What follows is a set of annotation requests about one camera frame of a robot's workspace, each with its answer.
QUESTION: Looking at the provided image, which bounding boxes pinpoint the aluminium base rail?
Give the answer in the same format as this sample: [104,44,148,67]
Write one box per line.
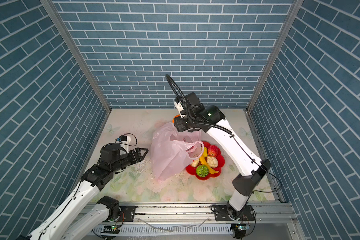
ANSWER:
[52,202,304,240]

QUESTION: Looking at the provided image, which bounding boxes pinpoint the yellow fake lemon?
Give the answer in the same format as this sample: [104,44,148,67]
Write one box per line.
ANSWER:
[203,147,208,158]

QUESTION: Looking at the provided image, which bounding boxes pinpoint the red flower-shaped plate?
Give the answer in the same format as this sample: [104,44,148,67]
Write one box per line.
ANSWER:
[185,141,225,181]

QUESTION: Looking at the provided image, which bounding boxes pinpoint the green red fake fruit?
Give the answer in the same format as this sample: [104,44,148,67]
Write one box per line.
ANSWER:
[196,165,209,178]

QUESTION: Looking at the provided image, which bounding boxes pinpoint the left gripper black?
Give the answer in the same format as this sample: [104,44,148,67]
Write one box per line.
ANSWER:
[110,147,149,174]

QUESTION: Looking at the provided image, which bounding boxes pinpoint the pink plastic bag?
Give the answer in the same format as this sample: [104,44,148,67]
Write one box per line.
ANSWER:
[150,123,204,181]

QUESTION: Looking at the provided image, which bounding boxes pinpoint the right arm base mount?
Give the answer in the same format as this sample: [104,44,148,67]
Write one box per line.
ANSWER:
[210,204,256,222]

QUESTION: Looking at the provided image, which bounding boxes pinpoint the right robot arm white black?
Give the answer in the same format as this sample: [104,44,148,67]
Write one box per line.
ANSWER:
[174,93,271,218]

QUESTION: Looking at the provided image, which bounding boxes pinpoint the red fake apple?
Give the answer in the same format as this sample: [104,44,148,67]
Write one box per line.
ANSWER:
[207,145,221,157]

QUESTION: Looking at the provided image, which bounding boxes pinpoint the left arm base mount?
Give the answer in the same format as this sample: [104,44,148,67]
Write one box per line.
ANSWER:
[104,206,137,223]

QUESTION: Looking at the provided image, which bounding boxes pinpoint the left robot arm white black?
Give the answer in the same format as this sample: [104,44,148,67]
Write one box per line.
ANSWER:
[18,143,149,240]

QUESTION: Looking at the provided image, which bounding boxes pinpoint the yellow fake banana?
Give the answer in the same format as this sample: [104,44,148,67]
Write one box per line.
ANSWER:
[200,157,219,175]

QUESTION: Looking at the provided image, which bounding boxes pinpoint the pale yellow fake pear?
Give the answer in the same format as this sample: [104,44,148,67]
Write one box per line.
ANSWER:
[207,156,219,168]

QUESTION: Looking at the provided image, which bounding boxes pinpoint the beige fake fruit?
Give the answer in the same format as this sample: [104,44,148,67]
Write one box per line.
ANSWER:
[190,159,200,168]

